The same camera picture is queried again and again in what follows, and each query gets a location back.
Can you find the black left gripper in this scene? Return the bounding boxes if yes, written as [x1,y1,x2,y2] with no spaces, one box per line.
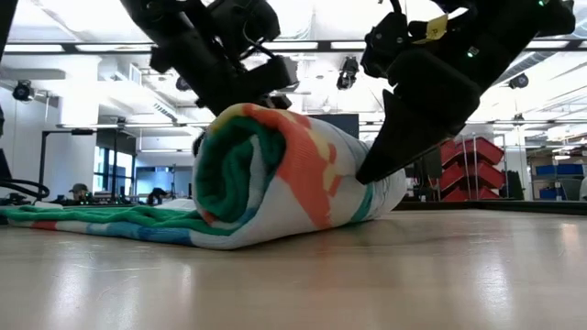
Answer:
[150,31,299,116]

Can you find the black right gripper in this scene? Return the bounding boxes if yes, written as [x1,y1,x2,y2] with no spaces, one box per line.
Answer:
[356,48,482,185]

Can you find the dinosaur print towel green backing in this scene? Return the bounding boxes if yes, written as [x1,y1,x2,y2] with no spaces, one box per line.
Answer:
[0,103,408,251]

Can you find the small black monitor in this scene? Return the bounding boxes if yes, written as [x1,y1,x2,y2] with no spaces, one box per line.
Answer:
[414,146,444,190]

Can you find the large dark monitor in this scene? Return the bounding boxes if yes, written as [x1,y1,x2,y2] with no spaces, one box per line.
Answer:
[311,113,360,141]

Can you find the red storage bin rack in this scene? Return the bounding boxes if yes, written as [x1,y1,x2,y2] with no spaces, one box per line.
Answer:
[438,136,505,203]

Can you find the yellow tag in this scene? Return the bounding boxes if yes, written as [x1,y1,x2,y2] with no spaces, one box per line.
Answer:
[425,14,449,45]

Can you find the blue storage bins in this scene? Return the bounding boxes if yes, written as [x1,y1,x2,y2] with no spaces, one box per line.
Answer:
[535,163,586,178]

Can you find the person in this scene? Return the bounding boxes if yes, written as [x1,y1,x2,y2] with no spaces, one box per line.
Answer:
[68,182,94,205]

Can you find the black metal stand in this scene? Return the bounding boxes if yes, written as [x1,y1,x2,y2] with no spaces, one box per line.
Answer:
[39,129,95,185]

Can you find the black tilted screen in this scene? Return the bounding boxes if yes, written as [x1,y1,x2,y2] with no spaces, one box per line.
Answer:
[0,148,14,182]

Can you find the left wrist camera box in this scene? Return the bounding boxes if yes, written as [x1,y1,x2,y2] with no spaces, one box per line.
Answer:
[215,0,282,47]

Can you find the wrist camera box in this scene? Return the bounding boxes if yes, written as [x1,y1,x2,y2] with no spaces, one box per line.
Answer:
[215,0,282,47]
[361,11,414,79]

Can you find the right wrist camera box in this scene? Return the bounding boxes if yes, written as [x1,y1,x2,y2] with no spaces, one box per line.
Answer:
[361,11,414,79]

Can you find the thick black cable loop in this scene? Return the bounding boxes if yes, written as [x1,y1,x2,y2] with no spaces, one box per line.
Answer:
[0,178,51,201]

